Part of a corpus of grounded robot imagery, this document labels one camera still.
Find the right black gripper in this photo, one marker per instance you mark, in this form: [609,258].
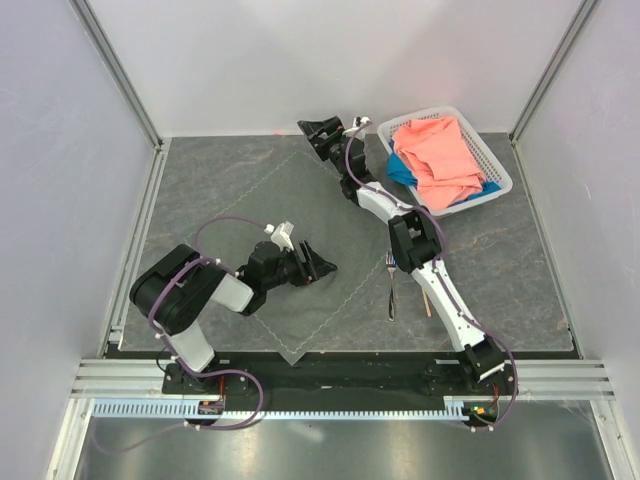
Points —
[314,129]

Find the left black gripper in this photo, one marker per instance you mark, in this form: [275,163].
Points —
[315,267]

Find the grey cloth napkin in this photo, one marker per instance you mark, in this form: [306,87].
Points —
[295,220]

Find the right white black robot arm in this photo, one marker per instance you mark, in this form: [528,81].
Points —
[416,241]

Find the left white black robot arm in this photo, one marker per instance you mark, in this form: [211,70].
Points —
[173,292]

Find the silver metal fork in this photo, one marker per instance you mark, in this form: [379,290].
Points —
[391,268]

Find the blue cloth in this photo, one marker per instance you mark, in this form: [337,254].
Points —
[400,173]

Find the salmon pink cloth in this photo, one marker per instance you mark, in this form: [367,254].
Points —
[437,155]

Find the white plastic basket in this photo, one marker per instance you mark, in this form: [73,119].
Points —
[486,160]

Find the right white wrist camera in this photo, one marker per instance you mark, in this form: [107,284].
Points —
[361,122]

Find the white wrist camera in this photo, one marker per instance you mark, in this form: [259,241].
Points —
[280,235]
[361,122]

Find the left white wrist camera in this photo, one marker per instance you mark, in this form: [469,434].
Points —
[280,235]

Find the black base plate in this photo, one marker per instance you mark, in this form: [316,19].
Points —
[435,375]

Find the slotted cable duct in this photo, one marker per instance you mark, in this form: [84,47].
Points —
[192,409]

